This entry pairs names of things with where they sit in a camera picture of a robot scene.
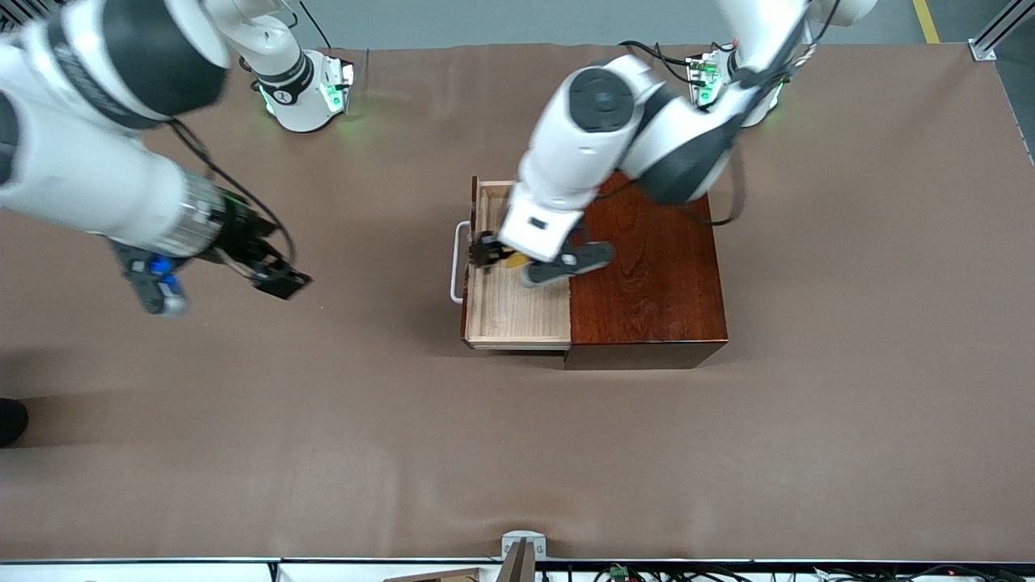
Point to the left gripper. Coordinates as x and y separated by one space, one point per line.
485 250

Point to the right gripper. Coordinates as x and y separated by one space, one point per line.
240 233

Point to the yellow block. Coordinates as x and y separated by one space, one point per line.
517 261

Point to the light wood drawer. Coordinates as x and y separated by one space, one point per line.
517 315

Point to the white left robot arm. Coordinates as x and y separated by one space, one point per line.
598 137

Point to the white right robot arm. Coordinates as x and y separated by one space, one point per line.
81 178

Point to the dark brown wooden cabinet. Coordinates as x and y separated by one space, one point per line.
647 307

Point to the table cover sheet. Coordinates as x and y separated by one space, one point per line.
323 453

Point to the grey metal clamp bracket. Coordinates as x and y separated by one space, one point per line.
523 543

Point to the aluminium frame profile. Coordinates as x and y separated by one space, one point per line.
990 40

